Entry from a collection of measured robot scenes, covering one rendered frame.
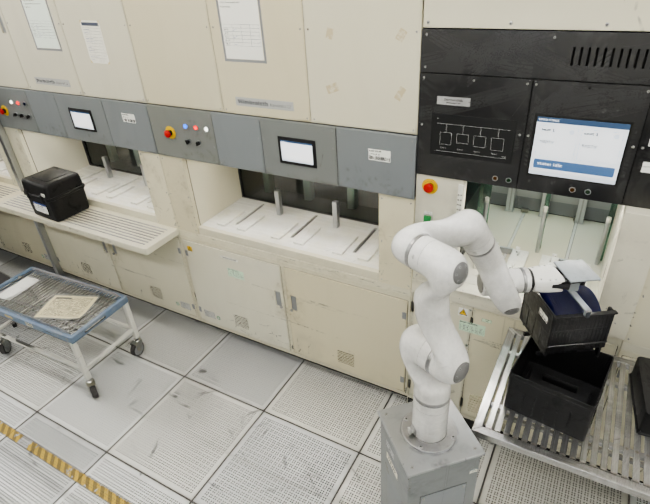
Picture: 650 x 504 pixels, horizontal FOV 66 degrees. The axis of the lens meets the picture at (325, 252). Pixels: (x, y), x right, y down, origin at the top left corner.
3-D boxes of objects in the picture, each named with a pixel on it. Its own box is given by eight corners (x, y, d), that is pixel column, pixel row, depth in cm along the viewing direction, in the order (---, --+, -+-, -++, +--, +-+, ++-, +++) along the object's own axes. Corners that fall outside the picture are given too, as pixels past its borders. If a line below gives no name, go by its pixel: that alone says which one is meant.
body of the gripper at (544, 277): (517, 280, 171) (549, 277, 171) (530, 298, 162) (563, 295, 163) (520, 261, 167) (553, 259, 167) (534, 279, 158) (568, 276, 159)
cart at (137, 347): (-6, 356, 335) (-38, 299, 309) (59, 311, 373) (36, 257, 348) (97, 402, 295) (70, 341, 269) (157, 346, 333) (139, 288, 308)
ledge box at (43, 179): (29, 215, 331) (14, 179, 317) (67, 198, 351) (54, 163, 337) (56, 225, 317) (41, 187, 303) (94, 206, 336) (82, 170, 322)
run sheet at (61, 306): (31, 318, 292) (30, 316, 291) (55, 294, 312) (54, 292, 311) (80, 320, 287) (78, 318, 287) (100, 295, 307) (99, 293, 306)
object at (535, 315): (515, 323, 191) (529, 253, 174) (567, 318, 191) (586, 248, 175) (544, 369, 170) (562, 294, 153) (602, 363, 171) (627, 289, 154)
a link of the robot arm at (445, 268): (436, 347, 165) (476, 375, 154) (411, 368, 160) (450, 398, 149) (429, 224, 135) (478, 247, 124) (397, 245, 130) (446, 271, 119)
